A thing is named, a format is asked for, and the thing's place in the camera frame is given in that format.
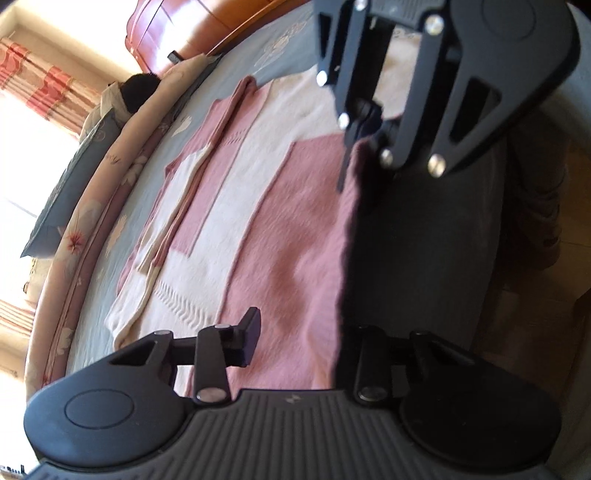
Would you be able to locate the blue floral bed sheet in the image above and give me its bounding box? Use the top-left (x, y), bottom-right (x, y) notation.
top-left (54, 5), bottom-right (337, 374)

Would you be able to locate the pink floral folded quilt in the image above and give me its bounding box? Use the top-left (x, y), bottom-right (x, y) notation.
top-left (24, 54), bottom-right (219, 398)

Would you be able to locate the person lying on bed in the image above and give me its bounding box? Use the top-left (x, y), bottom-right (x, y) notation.
top-left (79, 73), bottom-right (161, 144)

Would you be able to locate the orange wooden headboard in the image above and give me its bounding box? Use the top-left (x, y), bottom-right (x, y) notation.
top-left (125, 0), bottom-right (304, 74)

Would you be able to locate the red striped curtain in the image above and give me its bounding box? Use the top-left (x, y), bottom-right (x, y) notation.
top-left (1, 38), bottom-right (100, 137)
top-left (0, 299), bottom-right (35, 337)

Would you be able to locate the red striped curtain left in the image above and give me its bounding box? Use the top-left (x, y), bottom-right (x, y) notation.
top-left (0, 299), bottom-right (35, 337)

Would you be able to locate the pink and white knit sweater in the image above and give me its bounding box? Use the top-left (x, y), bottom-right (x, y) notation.
top-left (104, 41), bottom-right (426, 398)

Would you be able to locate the blue pillow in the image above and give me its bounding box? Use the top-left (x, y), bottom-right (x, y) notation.
top-left (21, 109), bottom-right (121, 259)

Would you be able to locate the red striped curtain right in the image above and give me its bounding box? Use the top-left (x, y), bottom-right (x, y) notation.
top-left (1, 38), bottom-right (100, 137)

